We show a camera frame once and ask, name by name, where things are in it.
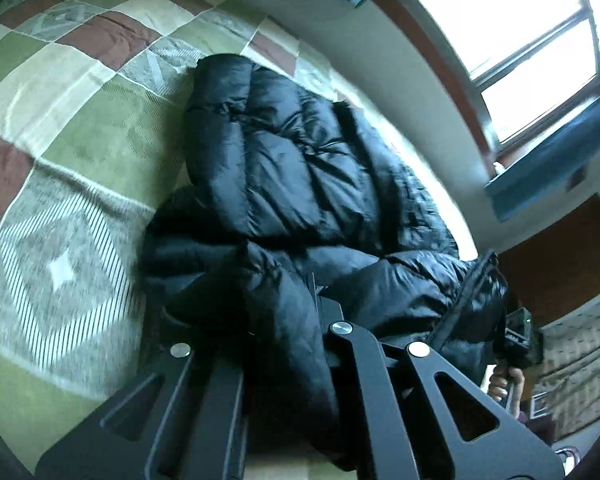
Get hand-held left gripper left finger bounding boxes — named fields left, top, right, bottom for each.
left=35, top=342, right=248, bottom=480

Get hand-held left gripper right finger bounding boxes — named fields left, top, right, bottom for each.
left=307, top=272, right=566, bottom=480

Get black puffer jacket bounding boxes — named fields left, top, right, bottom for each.
left=140, top=54, right=510, bottom=473

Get person's right hand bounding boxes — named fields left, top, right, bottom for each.
left=487, top=364, right=526, bottom=418

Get patterned hanging cloth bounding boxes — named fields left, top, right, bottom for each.
left=525, top=292, right=600, bottom=441

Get brown wooden door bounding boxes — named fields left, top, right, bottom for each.
left=495, top=192, right=600, bottom=328

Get patchwork quilt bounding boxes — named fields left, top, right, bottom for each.
left=0, top=0, right=476, bottom=480

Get wooden framed window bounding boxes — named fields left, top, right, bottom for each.
left=370, top=0, right=600, bottom=171

